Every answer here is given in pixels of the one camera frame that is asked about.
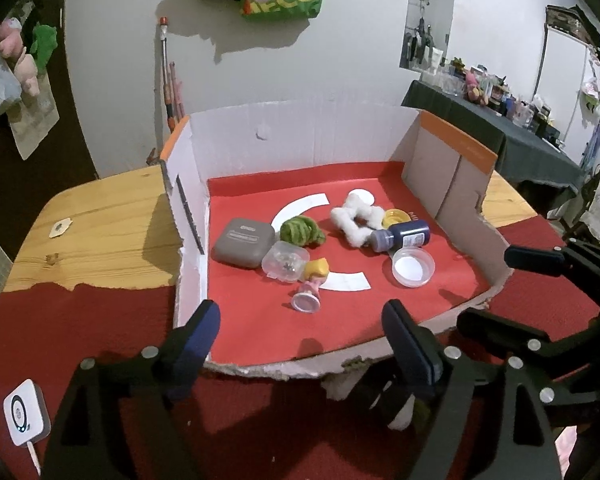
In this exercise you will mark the clear round container white lid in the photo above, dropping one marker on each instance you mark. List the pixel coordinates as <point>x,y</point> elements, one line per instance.
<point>411,266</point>

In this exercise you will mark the brown paper bag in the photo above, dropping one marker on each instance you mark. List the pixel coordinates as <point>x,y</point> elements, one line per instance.
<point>35,125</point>

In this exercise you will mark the white cardboard box red bottom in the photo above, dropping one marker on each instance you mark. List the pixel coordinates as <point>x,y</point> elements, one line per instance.
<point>305,135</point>

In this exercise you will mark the green plush toy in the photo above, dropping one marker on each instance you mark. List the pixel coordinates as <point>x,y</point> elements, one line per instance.
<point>44,45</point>

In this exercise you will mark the grey rounded case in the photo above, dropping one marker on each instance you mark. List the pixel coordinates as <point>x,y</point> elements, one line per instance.
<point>242,242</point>

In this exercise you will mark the green fuzzy pipe cleaner toy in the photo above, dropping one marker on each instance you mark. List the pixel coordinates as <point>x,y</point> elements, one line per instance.
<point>297,230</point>

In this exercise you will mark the small white sticker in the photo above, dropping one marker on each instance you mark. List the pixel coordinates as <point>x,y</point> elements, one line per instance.
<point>60,227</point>

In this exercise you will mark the dark covered side table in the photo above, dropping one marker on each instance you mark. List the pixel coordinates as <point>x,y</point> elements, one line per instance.
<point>520,155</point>

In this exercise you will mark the pink plush toy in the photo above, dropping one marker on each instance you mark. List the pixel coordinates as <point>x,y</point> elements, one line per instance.
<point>27,72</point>

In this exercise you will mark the yellow small cup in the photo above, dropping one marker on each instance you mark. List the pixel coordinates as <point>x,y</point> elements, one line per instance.
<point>395,216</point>

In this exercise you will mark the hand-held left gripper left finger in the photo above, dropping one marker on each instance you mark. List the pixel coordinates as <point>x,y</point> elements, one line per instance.
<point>205,330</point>

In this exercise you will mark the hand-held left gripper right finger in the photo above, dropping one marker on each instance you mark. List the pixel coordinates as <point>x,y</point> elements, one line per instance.
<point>405,340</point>

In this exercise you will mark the white square device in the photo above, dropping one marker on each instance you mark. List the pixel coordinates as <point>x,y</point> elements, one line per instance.
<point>25,410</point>

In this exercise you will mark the dark blue paint bottle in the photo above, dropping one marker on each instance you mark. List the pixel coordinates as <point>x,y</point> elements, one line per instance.
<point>405,236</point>

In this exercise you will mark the red stick bundle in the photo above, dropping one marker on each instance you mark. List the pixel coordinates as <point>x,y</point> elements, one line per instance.
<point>175,100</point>

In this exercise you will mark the dark brown door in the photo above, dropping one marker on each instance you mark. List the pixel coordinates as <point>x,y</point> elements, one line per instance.
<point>70,125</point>

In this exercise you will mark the row of small tabletop items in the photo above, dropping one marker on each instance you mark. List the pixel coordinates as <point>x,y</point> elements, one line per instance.
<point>480,90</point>

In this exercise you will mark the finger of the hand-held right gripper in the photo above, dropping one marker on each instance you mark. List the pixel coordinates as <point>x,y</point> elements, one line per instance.
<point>495,327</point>
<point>535,259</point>

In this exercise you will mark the white fuzzy star toy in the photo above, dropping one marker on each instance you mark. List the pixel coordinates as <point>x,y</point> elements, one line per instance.
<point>352,227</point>

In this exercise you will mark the clear container with beads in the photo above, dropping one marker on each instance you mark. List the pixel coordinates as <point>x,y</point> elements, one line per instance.
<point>282,260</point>

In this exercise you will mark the white pole orange tip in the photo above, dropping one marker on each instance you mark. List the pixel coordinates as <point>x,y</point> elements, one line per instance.
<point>164,60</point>

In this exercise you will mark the small pink yellow figurine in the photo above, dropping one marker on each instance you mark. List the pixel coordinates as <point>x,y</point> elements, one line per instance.
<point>310,290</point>

